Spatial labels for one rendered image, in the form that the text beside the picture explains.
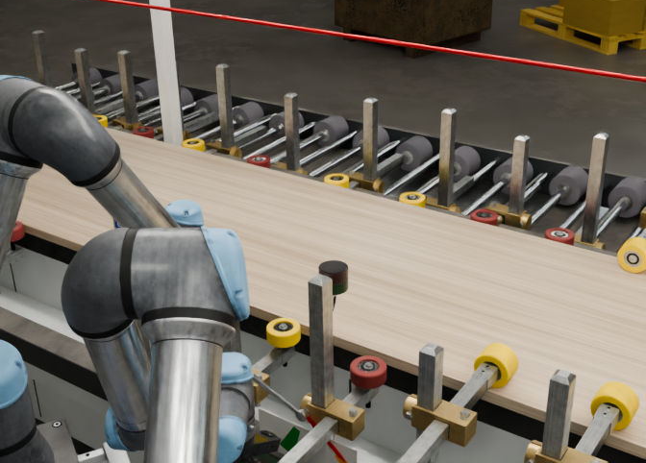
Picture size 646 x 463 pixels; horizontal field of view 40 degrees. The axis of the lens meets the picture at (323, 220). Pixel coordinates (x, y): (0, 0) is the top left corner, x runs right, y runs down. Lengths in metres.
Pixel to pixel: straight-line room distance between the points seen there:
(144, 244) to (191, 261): 0.06
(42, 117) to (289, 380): 1.11
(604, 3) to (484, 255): 5.62
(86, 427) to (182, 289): 2.02
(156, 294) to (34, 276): 1.79
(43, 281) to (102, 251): 1.73
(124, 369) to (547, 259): 1.42
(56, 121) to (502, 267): 1.35
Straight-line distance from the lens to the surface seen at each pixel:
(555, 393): 1.57
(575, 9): 8.14
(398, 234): 2.50
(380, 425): 2.14
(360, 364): 1.95
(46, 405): 3.17
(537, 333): 2.10
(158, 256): 1.08
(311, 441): 1.82
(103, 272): 1.09
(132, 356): 1.26
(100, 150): 1.39
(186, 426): 1.04
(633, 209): 3.05
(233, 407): 1.43
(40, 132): 1.39
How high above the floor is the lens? 2.03
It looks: 26 degrees down
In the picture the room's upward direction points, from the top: 1 degrees counter-clockwise
